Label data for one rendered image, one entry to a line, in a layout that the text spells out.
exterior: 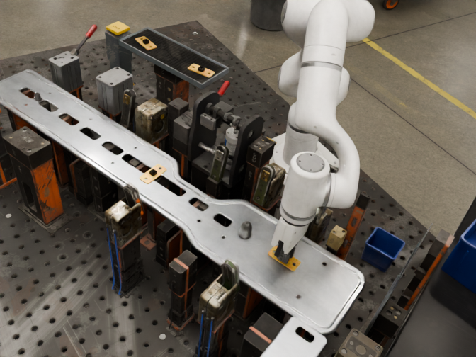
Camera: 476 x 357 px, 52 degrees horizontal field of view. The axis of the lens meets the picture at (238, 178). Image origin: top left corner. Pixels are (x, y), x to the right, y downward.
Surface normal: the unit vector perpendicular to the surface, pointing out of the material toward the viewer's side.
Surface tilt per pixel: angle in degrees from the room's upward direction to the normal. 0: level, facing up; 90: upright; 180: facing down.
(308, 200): 90
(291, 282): 0
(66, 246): 0
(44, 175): 90
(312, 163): 0
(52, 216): 90
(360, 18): 61
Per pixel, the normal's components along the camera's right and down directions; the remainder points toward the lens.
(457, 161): 0.11, -0.71
